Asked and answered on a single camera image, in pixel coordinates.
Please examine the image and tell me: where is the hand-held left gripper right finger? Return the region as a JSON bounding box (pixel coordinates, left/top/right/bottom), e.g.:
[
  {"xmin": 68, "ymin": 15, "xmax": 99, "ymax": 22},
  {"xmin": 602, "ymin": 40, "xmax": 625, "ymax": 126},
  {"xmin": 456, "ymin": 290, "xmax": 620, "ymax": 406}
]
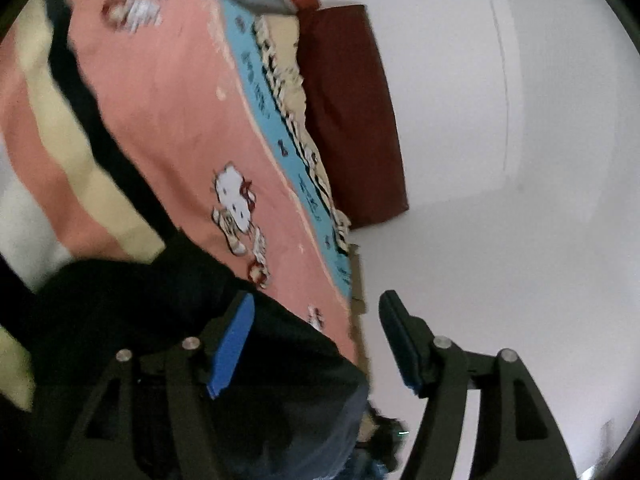
[{"xmin": 378, "ymin": 290, "xmax": 578, "ymax": 480}]

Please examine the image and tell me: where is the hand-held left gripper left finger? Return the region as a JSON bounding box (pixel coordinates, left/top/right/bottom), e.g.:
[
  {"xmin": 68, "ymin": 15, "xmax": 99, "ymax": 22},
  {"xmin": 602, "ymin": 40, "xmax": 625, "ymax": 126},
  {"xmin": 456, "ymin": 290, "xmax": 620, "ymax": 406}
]
[{"xmin": 37, "ymin": 290, "xmax": 256, "ymax": 480}]

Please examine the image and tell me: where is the black hooded puffer jacket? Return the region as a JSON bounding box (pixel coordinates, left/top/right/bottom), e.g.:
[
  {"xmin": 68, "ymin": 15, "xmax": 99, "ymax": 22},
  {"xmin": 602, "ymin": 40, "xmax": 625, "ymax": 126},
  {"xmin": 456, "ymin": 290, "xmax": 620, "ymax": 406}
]
[{"xmin": 0, "ymin": 232, "xmax": 372, "ymax": 480}]

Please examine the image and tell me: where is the dark red headboard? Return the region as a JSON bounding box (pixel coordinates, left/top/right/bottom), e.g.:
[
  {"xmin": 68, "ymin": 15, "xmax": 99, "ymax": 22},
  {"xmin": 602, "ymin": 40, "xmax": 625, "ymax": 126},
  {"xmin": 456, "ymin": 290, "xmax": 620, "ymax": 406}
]
[{"xmin": 297, "ymin": 4, "xmax": 410, "ymax": 229}]

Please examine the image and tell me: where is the pink cartoon printed bed sheet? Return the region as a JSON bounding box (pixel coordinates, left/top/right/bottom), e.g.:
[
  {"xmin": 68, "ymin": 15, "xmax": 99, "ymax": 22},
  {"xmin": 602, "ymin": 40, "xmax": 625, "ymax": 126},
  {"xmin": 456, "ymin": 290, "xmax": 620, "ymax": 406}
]
[{"xmin": 0, "ymin": 0, "xmax": 369, "ymax": 413}]

